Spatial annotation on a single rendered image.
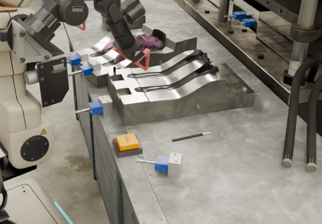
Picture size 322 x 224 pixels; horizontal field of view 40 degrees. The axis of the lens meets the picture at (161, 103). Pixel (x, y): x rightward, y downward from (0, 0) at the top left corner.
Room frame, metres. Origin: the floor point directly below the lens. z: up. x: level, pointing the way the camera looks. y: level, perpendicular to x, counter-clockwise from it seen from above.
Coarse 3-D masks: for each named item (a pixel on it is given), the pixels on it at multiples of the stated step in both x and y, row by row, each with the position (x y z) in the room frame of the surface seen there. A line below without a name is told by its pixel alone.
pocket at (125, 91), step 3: (117, 90) 1.37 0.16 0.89; (120, 90) 1.38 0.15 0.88; (123, 90) 1.38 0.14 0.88; (126, 90) 1.38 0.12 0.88; (129, 90) 1.37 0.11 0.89; (117, 93) 1.37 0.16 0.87; (120, 93) 1.38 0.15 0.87; (123, 93) 1.38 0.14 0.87; (126, 93) 1.38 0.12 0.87; (129, 93) 1.37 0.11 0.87
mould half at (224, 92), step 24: (120, 72) 1.50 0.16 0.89; (144, 72) 1.51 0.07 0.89; (216, 72) 1.44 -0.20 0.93; (120, 96) 1.32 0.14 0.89; (144, 96) 1.32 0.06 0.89; (168, 96) 1.34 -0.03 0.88; (192, 96) 1.35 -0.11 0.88; (216, 96) 1.38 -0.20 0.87; (240, 96) 1.41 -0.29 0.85; (144, 120) 1.29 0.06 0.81
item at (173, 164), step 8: (144, 160) 1.04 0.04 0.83; (152, 160) 1.04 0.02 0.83; (160, 160) 1.03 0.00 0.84; (168, 160) 1.04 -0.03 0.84; (176, 160) 1.02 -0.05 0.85; (160, 168) 1.02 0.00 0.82; (168, 168) 1.01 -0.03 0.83; (176, 168) 1.01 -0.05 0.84; (168, 176) 1.01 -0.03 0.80; (176, 176) 1.01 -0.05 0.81
